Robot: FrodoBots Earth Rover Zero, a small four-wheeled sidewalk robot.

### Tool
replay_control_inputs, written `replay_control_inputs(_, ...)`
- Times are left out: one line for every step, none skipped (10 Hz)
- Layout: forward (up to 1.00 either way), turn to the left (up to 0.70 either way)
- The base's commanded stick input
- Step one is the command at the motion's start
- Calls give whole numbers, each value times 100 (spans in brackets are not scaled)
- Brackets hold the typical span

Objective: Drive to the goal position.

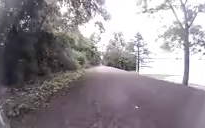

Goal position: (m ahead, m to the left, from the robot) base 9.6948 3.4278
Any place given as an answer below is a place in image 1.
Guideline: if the clump of green bushes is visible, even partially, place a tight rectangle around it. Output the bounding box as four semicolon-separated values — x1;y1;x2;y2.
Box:
102;31;138;72

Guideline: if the small conifer tree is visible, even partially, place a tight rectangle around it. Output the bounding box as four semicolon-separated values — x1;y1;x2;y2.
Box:
129;31;152;74

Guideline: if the grey asphalt path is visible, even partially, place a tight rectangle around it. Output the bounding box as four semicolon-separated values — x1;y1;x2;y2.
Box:
9;65;205;128

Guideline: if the dense wood of trees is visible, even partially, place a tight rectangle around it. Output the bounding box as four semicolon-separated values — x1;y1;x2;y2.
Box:
0;0;112;88

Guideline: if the leaf-strewn grass verge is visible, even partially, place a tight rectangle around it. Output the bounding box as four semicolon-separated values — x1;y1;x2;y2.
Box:
0;68;88;118

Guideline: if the tall thin-trunked tree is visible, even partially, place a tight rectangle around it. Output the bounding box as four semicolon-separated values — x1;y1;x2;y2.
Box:
138;0;205;87

